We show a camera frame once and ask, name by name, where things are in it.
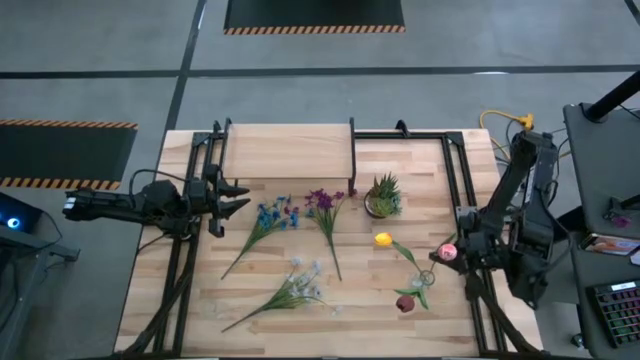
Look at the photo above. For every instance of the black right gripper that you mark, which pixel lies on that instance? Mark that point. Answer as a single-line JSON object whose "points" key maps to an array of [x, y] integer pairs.
{"points": [[480, 250]]}

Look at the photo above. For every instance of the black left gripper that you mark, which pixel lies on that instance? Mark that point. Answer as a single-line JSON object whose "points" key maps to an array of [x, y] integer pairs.
{"points": [[202, 200]]}

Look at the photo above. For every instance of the pink artificial tulip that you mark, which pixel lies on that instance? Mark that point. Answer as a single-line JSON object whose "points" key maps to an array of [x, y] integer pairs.
{"points": [[447, 251]]}

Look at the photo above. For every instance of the clear glass vase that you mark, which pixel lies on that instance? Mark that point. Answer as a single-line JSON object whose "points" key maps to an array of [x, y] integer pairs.
{"points": [[211, 310], [426, 277]]}

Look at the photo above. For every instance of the blue artificial flower bunch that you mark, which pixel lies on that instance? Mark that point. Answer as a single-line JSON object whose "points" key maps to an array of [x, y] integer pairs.
{"points": [[267, 220]]}

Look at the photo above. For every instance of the red artificial tulip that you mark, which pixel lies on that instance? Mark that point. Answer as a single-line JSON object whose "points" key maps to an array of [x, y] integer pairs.
{"points": [[405, 303]]}

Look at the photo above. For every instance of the yellow artificial tulip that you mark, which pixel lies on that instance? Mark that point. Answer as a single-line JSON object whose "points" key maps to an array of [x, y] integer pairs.
{"points": [[383, 239]]}

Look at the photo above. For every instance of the purple artificial flower bunch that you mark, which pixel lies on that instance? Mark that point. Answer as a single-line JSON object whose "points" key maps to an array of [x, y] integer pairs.
{"points": [[325, 201]]}

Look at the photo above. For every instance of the white artificial flower bunch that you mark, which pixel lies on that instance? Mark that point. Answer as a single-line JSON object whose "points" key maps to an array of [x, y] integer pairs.
{"points": [[292, 295]]}

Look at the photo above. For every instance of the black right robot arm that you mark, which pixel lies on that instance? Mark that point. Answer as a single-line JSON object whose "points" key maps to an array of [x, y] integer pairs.
{"points": [[530, 235]]}

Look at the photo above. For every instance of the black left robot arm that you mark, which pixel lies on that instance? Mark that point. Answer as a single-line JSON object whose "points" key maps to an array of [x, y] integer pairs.
{"points": [[115, 205]]}

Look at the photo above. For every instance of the succulent in black pot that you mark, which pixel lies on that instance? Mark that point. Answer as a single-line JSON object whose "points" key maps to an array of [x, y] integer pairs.
{"points": [[382, 200]]}

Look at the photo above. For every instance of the smartphone with lit screen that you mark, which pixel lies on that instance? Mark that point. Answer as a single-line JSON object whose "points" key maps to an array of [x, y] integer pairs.
{"points": [[612, 245]]}

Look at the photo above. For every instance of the small purple flower piece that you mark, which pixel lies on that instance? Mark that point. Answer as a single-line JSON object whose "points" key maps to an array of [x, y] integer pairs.
{"points": [[622, 220]]}

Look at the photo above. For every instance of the black keyboard with coloured keys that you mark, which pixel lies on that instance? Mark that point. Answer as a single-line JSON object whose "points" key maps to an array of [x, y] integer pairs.
{"points": [[620, 315]]}

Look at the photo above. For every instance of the grey side desk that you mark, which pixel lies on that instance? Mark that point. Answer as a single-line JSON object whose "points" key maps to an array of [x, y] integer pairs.
{"points": [[610, 165]]}

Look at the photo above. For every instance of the black hazard-striped floor mat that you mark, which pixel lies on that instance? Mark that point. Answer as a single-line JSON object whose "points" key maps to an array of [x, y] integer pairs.
{"points": [[312, 12], [60, 152]]}

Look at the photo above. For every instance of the black computer with blue light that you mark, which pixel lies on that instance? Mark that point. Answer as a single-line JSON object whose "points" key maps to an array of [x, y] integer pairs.
{"points": [[25, 215]]}

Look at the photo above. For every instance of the grey equipment stand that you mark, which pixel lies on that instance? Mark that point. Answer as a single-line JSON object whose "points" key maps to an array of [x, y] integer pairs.
{"points": [[30, 247]]}

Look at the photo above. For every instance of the black pole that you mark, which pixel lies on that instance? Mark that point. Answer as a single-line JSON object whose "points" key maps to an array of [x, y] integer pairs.
{"points": [[615, 97]]}

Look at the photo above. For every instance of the wooden shelf with black frame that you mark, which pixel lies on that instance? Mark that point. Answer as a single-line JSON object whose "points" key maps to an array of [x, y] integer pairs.
{"points": [[287, 150]]}

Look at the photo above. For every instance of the black aluminium table frame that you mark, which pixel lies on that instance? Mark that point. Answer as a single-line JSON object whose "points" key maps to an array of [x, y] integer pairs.
{"points": [[425, 135]]}

